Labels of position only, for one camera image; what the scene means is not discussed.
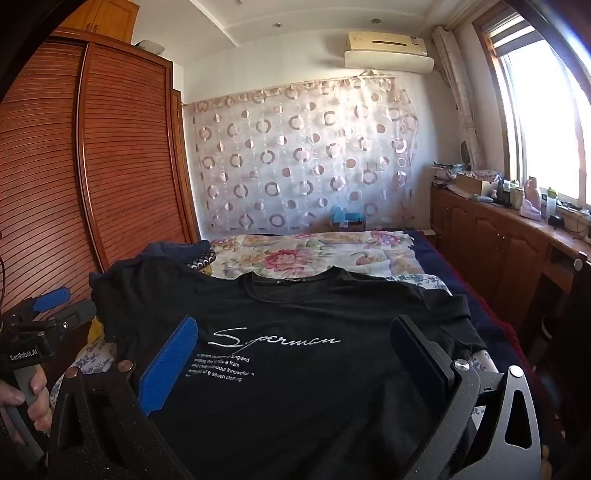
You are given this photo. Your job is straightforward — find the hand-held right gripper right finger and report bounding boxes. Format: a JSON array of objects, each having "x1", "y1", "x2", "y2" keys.
[{"x1": 389, "y1": 315, "x2": 542, "y2": 480}]

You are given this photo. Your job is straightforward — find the round white-rimmed bin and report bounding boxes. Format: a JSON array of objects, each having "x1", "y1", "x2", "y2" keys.
[{"x1": 540, "y1": 314, "x2": 560, "y2": 343}]

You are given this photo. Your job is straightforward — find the wooden slatted wardrobe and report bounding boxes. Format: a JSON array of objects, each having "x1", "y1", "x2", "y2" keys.
[{"x1": 0, "y1": 28, "x2": 201, "y2": 370}]

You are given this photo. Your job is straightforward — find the sheer circle-patterned curtain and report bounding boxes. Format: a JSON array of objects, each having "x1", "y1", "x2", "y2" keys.
[{"x1": 182, "y1": 69, "x2": 421, "y2": 241}]

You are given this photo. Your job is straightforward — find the navy blanket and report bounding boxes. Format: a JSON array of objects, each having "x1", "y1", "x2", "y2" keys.
[{"x1": 411, "y1": 228, "x2": 504, "y2": 342}]

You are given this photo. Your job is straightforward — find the folded dark patterned garment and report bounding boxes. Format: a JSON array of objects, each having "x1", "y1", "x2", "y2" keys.
[{"x1": 185, "y1": 249, "x2": 218, "y2": 278}]

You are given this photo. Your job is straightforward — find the black printed t-shirt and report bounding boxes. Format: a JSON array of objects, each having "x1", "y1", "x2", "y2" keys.
[{"x1": 90, "y1": 256, "x2": 490, "y2": 480}]

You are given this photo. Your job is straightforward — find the white air conditioner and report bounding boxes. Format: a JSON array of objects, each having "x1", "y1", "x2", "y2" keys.
[{"x1": 344, "y1": 30, "x2": 435, "y2": 75}]

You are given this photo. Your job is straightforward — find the dark red blanket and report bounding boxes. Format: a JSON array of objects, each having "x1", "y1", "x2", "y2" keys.
[{"x1": 438, "y1": 258, "x2": 527, "y2": 370}]

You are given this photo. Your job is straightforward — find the cardboard box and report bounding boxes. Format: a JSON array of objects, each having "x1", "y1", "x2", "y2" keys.
[{"x1": 455, "y1": 171, "x2": 500, "y2": 199}]

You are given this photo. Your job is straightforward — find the wooden framed window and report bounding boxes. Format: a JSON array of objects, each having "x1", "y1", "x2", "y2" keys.
[{"x1": 475, "y1": 0, "x2": 591, "y2": 208}]

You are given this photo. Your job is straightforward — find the blue floral bed sheet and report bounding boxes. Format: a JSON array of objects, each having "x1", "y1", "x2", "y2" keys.
[{"x1": 69, "y1": 272, "x2": 451, "y2": 379}]

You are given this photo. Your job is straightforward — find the wooden overhead cabinet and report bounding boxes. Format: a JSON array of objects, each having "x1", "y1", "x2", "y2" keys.
[{"x1": 60, "y1": 0, "x2": 140, "y2": 44}]

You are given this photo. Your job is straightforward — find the folded navy garment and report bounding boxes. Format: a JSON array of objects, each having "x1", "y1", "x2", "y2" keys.
[{"x1": 139, "y1": 239, "x2": 213, "y2": 265}]

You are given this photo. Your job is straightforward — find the pink floral blanket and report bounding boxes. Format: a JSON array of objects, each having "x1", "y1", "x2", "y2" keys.
[{"x1": 205, "y1": 228, "x2": 416, "y2": 282}]

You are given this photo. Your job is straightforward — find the pink figurine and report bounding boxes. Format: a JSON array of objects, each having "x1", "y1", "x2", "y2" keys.
[{"x1": 519, "y1": 178, "x2": 543, "y2": 220}]

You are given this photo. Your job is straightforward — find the person's left hand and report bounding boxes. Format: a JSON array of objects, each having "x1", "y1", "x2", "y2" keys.
[{"x1": 0, "y1": 364, "x2": 54, "y2": 435}]

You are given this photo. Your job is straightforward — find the light blue toy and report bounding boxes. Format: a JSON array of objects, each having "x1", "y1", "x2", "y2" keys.
[{"x1": 329, "y1": 205, "x2": 368, "y2": 232}]

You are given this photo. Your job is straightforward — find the long wooden cabinet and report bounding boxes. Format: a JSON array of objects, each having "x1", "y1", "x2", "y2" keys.
[{"x1": 429, "y1": 180, "x2": 591, "y2": 333}]

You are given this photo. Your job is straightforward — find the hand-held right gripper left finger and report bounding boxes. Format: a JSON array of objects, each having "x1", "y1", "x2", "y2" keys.
[{"x1": 46, "y1": 315, "x2": 199, "y2": 480}]

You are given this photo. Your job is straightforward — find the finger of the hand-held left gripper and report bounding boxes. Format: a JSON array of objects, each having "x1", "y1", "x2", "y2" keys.
[
  {"x1": 31, "y1": 287, "x2": 71, "y2": 313},
  {"x1": 48, "y1": 301, "x2": 98, "y2": 332}
]

